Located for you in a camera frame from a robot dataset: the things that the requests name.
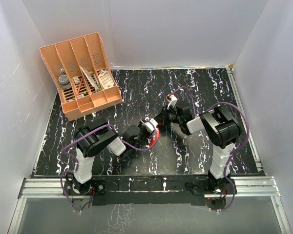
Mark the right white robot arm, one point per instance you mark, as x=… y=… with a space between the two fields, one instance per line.
x=222 y=129

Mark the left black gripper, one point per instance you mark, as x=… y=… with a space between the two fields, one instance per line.
x=147 y=133

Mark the white paper card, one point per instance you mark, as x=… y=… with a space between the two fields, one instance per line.
x=89 y=78

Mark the small white eraser block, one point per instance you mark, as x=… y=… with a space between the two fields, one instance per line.
x=76 y=80

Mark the small grey jar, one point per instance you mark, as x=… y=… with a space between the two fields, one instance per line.
x=64 y=82

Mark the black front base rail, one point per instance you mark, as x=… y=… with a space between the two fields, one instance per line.
x=150 y=189

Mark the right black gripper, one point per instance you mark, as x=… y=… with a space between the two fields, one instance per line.
x=162 y=117

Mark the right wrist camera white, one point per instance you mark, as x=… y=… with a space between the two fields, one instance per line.
x=172 y=100

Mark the peach desk organizer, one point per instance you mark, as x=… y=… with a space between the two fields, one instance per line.
x=65 y=58

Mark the white labelled packet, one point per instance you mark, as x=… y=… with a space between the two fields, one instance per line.
x=105 y=79

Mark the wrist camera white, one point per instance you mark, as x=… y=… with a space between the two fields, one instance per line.
x=150 y=124
x=172 y=100

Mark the red pencil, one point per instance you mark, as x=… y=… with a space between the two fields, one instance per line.
x=79 y=87

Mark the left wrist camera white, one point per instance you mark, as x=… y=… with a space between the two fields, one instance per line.
x=150 y=124

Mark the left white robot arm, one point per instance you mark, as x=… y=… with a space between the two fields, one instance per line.
x=99 y=136

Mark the steel key holder red handle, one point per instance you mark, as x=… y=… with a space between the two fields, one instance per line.
x=152 y=140

